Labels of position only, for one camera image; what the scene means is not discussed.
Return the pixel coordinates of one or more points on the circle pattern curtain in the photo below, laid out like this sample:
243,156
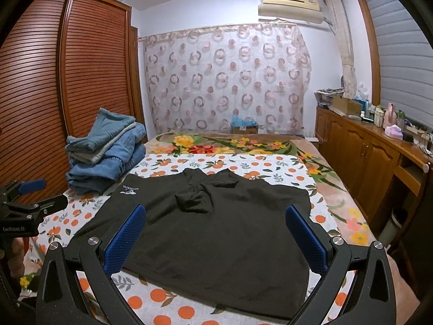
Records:
197,79

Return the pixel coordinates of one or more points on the cardboard box with blue items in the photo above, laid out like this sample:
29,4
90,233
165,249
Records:
243,125

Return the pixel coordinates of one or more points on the brown louvered wardrobe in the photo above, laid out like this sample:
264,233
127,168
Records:
63,61

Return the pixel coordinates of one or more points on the pink tissue pack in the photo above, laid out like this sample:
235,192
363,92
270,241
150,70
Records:
393,131

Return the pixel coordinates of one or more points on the beige tied curtain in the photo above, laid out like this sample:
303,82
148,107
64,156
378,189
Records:
344,44

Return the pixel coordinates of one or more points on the wooden sideboard cabinet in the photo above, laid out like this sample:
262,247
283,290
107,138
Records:
383,175

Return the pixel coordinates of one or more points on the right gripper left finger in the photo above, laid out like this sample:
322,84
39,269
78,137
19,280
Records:
60,299

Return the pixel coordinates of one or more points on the black pants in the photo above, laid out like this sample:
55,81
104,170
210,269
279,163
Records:
220,237

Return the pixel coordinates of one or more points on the blue folded jeans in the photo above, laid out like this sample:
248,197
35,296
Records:
119,159

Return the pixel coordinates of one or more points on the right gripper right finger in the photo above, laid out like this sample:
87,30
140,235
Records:
371,298

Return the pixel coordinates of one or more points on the floral pink blanket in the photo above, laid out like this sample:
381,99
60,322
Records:
281,159

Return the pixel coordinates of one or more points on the beige air conditioner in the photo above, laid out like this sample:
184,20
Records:
301,10

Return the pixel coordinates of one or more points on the grey roller shutter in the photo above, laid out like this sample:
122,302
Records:
405,59

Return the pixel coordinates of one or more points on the cardboard box on sideboard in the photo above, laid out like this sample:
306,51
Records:
345,106

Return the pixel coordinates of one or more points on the stack of papers basket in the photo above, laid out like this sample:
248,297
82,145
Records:
325,97

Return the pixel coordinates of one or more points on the teal folded jeans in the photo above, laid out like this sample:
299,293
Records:
106,126

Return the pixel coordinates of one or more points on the left hand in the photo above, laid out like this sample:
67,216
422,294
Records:
16,258

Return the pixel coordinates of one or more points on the orange print white sheet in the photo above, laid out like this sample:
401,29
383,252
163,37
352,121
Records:
154,304

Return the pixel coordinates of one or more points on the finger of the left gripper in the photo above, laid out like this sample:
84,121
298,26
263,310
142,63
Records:
51,205
29,187

